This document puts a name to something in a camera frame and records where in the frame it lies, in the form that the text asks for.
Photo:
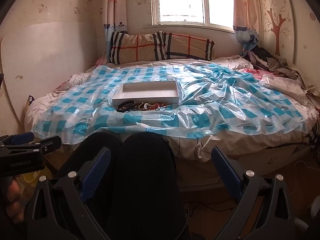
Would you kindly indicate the white rounded board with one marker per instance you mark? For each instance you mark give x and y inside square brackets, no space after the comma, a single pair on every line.
[45,67]

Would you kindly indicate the yellow plastic basin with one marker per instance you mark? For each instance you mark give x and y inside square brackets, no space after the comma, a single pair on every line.
[30,178]

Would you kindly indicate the white framed window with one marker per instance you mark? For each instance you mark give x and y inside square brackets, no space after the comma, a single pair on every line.
[182,5]

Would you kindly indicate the blue checkered plastic sheet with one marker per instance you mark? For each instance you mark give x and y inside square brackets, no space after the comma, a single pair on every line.
[212,100]

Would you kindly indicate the pile of dark clothes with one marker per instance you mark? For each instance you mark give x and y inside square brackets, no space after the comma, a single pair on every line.
[265,60]

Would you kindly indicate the white plastic object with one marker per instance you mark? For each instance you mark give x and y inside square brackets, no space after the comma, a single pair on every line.
[303,223]

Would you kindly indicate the person's left hand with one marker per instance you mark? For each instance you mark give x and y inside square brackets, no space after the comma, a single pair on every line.
[13,200]

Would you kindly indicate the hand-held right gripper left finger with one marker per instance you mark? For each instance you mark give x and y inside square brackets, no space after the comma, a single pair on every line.
[97,172]

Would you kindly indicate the brown tree wall decal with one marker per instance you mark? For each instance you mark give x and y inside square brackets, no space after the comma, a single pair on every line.
[277,27]

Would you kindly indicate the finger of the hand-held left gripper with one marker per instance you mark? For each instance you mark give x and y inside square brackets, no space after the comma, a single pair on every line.
[50,143]
[23,137]

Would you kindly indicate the patterned curtain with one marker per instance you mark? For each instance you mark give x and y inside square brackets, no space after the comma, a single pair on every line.
[112,10]
[246,17]

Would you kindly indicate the plaid pillow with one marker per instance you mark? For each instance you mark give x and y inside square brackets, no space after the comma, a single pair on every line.
[135,46]
[190,45]

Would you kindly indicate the white cardboard box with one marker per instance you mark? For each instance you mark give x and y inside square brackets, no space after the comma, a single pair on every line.
[147,90]

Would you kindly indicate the pink cloth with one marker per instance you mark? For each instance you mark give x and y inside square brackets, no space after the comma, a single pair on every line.
[100,60]

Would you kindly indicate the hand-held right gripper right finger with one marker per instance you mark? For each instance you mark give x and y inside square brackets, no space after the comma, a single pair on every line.
[226,172]

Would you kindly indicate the wooden bed base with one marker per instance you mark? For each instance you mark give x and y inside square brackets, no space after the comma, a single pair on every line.
[262,163]

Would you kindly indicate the black bangle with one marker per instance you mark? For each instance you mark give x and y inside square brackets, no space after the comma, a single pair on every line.
[119,108]

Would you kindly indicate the person's right leg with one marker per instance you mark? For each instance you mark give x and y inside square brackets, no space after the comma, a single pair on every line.
[145,180]

